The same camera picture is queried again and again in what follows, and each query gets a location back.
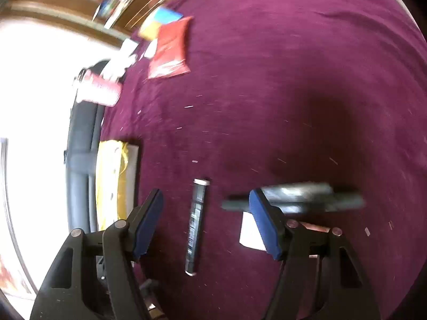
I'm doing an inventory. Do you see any red snack packet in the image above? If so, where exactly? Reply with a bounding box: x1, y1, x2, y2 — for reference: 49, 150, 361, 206
147, 16, 194, 80

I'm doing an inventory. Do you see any black tube with white cap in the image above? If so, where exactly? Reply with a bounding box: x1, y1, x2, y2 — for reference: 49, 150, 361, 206
184, 178, 211, 277

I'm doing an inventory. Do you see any white card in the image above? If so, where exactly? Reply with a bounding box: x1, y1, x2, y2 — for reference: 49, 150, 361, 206
239, 211, 267, 251

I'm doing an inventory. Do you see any blue green box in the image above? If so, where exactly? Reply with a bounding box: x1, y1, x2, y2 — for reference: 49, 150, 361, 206
93, 0, 125, 21

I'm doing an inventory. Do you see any dark blurred object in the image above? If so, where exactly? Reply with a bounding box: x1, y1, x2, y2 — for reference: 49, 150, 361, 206
222, 182, 366, 214

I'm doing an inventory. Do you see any small white box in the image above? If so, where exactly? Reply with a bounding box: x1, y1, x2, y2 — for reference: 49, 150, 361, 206
144, 38, 159, 59

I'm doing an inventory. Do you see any maroon blanket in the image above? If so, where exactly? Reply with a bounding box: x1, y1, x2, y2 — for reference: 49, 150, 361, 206
100, 0, 427, 320

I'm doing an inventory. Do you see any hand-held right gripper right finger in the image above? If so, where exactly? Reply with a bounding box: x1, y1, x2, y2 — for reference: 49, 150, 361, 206
248, 188, 381, 320

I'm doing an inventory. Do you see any pink ribbed cup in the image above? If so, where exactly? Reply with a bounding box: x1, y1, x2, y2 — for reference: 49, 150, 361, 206
74, 68, 122, 108

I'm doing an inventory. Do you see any yellow and blue box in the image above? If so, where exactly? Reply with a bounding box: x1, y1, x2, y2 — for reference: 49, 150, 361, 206
138, 6, 184, 41

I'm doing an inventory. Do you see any dark framed picture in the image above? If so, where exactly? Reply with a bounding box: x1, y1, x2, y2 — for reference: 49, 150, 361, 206
0, 137, 37, 299

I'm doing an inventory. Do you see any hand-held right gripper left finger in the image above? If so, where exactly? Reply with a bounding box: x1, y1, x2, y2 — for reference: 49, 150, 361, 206
29, 188, 165, 320

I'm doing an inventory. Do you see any yellow tissue box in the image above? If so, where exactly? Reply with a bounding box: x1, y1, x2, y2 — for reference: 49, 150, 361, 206
95, 139, 140, 231

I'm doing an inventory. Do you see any wooden headboard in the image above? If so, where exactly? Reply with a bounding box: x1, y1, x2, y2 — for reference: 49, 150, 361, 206
0, 0, 221, 44

